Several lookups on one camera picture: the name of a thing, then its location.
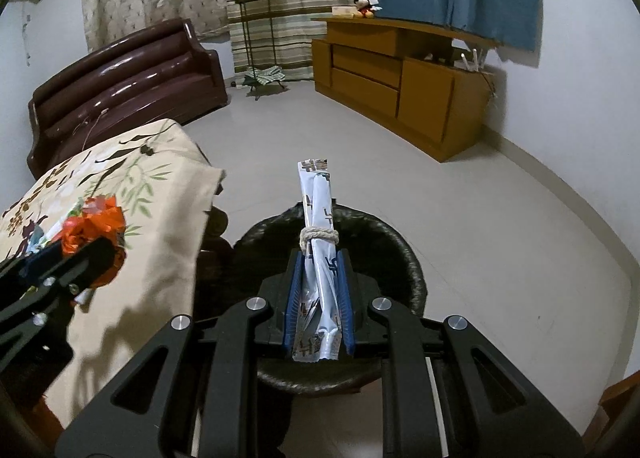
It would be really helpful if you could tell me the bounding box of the mickey mouse plush toy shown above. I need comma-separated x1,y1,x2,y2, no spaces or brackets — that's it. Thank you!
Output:
354,0,374,18

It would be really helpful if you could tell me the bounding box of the white cable on sofa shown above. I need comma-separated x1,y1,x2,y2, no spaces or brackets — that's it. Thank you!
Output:
74,107,112,150

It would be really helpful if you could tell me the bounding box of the floral beige tablecloth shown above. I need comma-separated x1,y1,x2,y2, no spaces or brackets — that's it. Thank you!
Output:
1,119,224,424

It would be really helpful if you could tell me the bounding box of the white wrapper with string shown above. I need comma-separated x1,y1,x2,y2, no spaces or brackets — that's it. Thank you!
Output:
293,159,342,363

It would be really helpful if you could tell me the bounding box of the small box on cabinet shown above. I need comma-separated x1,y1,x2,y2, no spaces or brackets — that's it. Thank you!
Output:
331,5,361,18

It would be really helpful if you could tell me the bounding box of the white wifi router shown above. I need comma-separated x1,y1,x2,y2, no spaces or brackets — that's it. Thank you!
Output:
452,48,488,72

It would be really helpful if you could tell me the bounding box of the black lined trash bin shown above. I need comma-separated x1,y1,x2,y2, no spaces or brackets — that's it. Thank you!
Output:
233,204,427,397

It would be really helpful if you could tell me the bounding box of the dark brown leather sofa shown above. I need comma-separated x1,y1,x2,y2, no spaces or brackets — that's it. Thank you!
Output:
27,18,229,178

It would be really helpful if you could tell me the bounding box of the black metal plant stand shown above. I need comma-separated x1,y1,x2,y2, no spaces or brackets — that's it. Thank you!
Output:
234,0,286,100

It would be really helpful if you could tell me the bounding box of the wooden tv cabinet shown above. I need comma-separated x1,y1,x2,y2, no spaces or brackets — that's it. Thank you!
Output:
311,17,499,162

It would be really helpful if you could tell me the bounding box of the orange plastic bag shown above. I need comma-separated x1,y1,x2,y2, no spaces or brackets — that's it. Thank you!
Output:
51,195,126,289

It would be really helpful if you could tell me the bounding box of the folded striped cloth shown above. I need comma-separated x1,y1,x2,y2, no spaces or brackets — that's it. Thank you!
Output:
243,65,285,88

